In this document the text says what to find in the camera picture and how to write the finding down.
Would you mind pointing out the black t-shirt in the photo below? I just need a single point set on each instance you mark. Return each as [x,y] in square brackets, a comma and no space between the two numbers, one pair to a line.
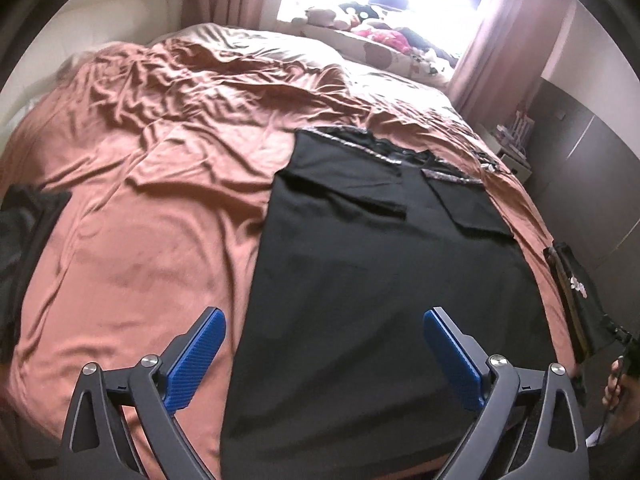
[375,285]

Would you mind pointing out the person's right hand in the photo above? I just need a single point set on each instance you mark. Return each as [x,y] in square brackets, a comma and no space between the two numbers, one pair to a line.
[614,390]

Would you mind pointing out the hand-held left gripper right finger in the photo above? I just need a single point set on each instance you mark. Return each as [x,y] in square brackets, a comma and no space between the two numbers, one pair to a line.
[452,360]

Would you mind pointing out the bottles on nightstand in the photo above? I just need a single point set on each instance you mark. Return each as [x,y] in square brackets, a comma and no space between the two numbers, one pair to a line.
[521,130]

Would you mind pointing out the pink plush toy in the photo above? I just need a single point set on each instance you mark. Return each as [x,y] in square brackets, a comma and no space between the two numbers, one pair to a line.
[382,39]

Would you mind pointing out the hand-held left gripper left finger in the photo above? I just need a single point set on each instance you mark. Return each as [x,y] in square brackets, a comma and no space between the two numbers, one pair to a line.
[197,360]

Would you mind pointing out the cream padded headboard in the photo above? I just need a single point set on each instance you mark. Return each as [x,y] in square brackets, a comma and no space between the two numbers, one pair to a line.
[125,10]

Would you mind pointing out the brown blanket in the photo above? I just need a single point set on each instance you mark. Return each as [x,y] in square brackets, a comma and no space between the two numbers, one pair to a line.
[150,210]

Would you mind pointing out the white nightstand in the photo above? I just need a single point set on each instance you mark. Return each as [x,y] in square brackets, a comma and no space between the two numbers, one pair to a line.
[515,162]

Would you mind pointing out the black garment with white print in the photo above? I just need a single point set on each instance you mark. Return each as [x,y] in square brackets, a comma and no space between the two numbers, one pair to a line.
[585,310]

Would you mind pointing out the spotted window seat cushion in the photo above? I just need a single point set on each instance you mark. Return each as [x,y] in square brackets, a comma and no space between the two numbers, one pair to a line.
[385,57]

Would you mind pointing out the beige plush toy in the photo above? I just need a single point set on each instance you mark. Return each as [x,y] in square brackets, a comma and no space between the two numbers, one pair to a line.
[317,17]

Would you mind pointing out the pink curtain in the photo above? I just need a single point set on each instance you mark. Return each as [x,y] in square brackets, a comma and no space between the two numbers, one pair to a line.
[500,35]

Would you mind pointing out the folded black clothes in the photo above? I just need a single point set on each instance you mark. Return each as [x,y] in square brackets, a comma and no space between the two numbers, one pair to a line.
[25,240]

